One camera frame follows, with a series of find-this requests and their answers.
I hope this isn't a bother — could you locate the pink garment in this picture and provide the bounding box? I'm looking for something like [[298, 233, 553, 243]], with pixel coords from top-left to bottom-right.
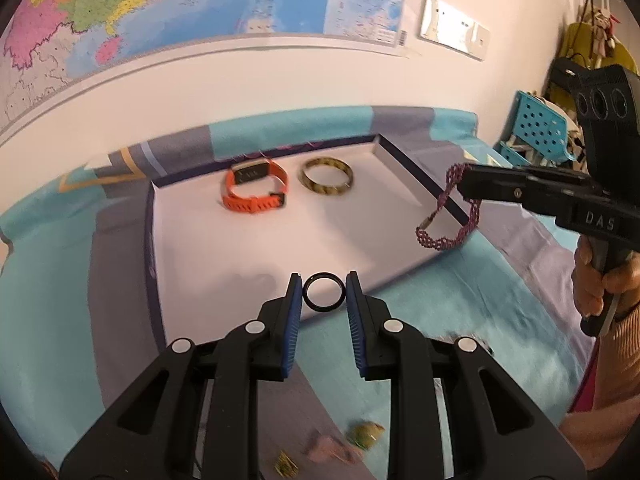
[[570, 350, 617, 412]]

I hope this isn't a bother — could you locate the purple beaded bracelet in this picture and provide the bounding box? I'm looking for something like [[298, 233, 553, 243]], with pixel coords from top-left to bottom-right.
[[416, 162, 483, 251]]

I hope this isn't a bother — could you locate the orange smart band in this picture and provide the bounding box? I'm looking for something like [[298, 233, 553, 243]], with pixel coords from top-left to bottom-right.
[[221, 160, 290, 215]]

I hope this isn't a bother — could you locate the person's right forearm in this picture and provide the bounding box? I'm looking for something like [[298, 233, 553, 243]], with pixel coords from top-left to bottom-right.
[[597, 305, 640, 413]]

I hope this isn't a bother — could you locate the blue plastic stool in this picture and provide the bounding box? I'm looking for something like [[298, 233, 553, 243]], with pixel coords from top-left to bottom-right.
[[495, 91, 581, 168]]

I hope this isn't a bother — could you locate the black ring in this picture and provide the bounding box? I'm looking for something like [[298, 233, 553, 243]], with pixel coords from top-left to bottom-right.
[[303, 274, 346, 317]]

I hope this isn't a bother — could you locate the green glass pendant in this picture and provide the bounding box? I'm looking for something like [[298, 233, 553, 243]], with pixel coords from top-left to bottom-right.
[[347, 421, 386, 448]]

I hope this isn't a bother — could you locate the white wall socket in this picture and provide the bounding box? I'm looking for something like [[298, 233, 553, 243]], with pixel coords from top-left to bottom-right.
[[470, 22, 492, 62], [419, 0, 475, 56]]

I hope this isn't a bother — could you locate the teal grey printed blanket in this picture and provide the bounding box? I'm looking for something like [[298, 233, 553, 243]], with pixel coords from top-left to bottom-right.
[[0, 105, 596, 480]]

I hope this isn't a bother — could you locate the person's right hand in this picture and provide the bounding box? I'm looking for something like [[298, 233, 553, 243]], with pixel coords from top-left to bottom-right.
[[572, 237, 640, 321]]

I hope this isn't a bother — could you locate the yellow glass pendant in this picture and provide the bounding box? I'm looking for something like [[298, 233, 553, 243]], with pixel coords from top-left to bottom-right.
[[274, 451, 300, 478]]

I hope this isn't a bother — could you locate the dark blue jewelry box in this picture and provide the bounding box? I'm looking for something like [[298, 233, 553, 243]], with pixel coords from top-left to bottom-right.
[[144, 133, 483, 356]]

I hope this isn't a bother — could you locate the yellow brown bangle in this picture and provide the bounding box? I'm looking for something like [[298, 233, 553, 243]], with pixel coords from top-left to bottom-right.
[[299, 156, 355, 197]]

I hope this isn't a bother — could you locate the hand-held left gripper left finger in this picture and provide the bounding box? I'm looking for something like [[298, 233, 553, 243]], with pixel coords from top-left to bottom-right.
[[59, 272, 304, 480]]

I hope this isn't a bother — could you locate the wall map poster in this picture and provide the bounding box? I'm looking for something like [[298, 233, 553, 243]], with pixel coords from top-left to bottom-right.
[[0, 0, 413, 133]]

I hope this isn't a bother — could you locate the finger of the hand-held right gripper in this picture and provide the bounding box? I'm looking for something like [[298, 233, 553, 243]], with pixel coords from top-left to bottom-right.
[[525, 166, 603, 191], [456, 164, 592, 219]]

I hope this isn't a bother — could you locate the pink glass pendant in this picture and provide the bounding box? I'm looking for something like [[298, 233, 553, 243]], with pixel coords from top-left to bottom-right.
[[305, 435, 363, 465]]

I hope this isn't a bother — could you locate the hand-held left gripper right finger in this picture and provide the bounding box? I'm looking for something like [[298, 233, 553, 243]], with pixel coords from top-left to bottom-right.
[[346, 271, 586, 480]]

